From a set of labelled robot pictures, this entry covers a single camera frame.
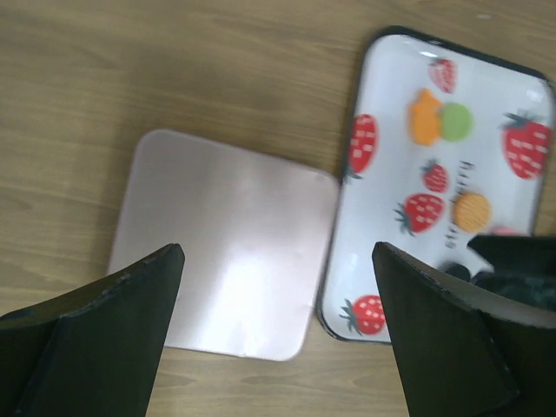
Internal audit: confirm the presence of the rose gold tin lid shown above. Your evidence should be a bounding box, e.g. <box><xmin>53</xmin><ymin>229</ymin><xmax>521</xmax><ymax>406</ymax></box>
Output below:
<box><xmin>108</xmin><ymin>129</ymin><xmax>339</xmax><ymax>361</ymax></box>

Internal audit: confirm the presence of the green sandwich cookie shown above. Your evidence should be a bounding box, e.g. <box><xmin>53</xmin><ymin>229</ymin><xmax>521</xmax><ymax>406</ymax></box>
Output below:
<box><xmin>439</xmin><ymin>103</ymin><xmax>473</xmax><ymax>142</ymax></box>

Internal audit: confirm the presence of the pink sandwich cookie right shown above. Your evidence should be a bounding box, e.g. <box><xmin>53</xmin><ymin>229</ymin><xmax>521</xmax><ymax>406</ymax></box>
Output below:
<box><xmin>491</xmin><ymin>227</ymin><xmax>522</xmax><ymax>235</ymax></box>

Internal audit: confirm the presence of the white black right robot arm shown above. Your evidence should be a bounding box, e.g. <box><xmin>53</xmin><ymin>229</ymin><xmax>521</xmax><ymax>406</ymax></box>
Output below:
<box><xmin>467</xmin><ymin>235</ymin><xmax>555</xmax><ymax>312</ymax></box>

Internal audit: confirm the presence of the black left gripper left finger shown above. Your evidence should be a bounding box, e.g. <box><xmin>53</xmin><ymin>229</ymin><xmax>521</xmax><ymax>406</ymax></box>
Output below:
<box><xmin>1</xmin><ymin>244</ymin><xmax>185</xmax><ymax>416</ymax></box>

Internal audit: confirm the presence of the white strawberry print tray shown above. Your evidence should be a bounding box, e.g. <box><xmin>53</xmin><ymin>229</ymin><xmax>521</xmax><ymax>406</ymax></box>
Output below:
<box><xmin>316</xmin><ymin>26</ymin><xmax>555</xmax><ymax>343</ymax></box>

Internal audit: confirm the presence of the orange cookie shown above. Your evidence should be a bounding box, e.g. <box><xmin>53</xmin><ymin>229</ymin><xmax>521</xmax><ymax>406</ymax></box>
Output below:
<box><xmin>409</xmin><ymin>89</ymin><xmax>442</xmax><ymax>147</ymax></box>

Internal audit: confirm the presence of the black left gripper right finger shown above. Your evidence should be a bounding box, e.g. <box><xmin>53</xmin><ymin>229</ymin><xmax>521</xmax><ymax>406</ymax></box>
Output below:
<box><xmin>373</xmin><ymin>242</ymin><xmax>555</xmax><ymax>416</ymax></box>

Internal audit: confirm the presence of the black sandwich cookie right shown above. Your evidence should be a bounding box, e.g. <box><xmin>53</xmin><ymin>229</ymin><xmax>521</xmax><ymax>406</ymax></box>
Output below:
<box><xmin>445</xmin><ymin>263</ymin><xmax>472</xmax><ymax>282</ymax></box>

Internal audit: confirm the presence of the orange dotted biscuit upper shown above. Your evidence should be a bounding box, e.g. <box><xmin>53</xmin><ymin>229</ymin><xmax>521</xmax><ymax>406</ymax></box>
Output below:
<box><xmin>453</xmin><ymin>192</ymin><xmax>492</xmax><ymax>233</ymax></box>

